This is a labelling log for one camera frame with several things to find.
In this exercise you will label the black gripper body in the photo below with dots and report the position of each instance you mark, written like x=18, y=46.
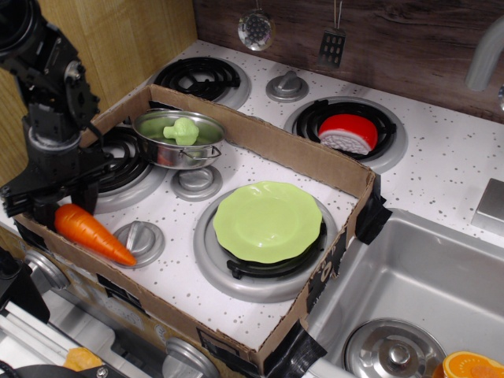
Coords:
x=54, y=171

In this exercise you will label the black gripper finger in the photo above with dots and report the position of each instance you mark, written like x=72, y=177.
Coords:
x=44, y=212
x=86, y=196

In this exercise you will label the orange toy carrot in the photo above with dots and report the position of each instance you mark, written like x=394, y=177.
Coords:
x=79, y=226

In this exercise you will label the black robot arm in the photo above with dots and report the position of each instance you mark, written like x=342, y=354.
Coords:
x=51, y=81

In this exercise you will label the light green plastic plate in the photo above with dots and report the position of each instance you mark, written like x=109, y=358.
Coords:
x=267, y=222

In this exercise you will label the front left stove burner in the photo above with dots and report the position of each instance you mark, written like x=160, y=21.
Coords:
x=130, y=179

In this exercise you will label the stove burner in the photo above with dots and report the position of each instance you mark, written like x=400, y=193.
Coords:
x=209, y=78
x=253, y=282
x=130, y=179
x=392, y=139

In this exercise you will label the grey oven left knob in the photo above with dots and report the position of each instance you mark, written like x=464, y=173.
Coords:
x=44, y=273

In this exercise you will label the grey oven knob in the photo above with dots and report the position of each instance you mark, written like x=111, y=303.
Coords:
x=44, y=273
x=184, y=360

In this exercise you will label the grey front stove knob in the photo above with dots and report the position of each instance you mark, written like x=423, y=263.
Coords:
x=144, y=240

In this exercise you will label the grey stove knob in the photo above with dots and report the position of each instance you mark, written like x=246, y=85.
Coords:
x=197, y=185
x=287, y=88
x=144, y=240

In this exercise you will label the black clamp device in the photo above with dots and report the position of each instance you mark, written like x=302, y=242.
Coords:
x=17, y=287

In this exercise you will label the grey centre stove knob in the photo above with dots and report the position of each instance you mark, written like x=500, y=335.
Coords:
x=197, y=185

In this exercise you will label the small steel pot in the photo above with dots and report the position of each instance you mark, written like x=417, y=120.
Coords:
x=158, y=150

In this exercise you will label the green toy broccoli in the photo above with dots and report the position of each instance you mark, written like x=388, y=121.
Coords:
x=184, y=131

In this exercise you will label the yellow chip piece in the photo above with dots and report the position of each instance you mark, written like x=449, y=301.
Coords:
x=80, y=358

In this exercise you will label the back left stove burner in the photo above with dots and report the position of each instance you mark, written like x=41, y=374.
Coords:
x=209, y=78

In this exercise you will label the grey oven front knob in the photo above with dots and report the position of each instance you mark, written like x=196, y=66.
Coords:
x=184, y=360

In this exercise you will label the front right stove burner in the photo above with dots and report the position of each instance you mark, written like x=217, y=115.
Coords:
x=253, y=282

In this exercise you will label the grey back stove knob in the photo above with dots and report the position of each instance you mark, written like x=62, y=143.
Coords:
x=287, y=88

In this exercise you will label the back right stove burner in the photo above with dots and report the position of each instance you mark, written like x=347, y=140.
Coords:
x=392, y=139

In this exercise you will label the hanging silver strainer spoon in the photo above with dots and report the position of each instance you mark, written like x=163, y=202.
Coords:
x=256, y=29

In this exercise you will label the brown cardboard fence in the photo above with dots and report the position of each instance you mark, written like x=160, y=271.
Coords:
x=242, y=338

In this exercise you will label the red toy cheese wedge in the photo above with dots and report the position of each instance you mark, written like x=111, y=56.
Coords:
x=349, y=133

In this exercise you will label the hanging silver slotted spatula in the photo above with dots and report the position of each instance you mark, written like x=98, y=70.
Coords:
x=332, y=45

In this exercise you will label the grey sink basin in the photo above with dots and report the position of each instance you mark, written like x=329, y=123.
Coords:
x=443, y=281

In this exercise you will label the silver pot lid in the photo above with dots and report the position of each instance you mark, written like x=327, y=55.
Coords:
x=388, y=347

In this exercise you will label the grey square faucet base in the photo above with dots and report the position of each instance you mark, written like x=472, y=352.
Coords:
x=489, y=212

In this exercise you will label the orange slice toy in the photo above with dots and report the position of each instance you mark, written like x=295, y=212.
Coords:
x=465, y=364

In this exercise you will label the grey toy faucet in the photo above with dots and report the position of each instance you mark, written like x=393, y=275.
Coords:
x=485, y=57

